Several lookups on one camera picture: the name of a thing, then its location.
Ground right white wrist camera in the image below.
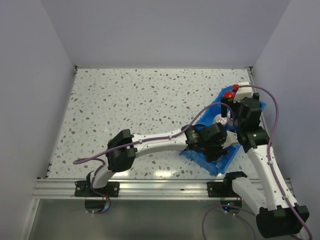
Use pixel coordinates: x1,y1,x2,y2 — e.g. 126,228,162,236
232,81,253,103

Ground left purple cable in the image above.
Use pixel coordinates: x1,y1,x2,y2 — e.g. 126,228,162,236
72,102,226,216

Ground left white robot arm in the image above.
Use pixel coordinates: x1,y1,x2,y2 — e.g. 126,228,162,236
86,123,235,197

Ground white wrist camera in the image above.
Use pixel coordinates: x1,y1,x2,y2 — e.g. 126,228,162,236
232,81,253,103
222,130,239,149

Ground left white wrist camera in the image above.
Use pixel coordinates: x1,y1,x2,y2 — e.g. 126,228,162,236
222,130,239,149

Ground red lid sauce jar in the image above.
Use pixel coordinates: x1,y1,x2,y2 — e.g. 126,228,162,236
223,91,236,98

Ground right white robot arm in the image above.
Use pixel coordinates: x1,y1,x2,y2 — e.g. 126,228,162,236
220,93,310,239

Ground blue plastic divided bin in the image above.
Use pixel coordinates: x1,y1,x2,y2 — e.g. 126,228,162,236
181,86,269,176

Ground aluminium frame rail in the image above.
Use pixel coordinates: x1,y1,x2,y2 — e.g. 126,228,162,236
31,178,210,200

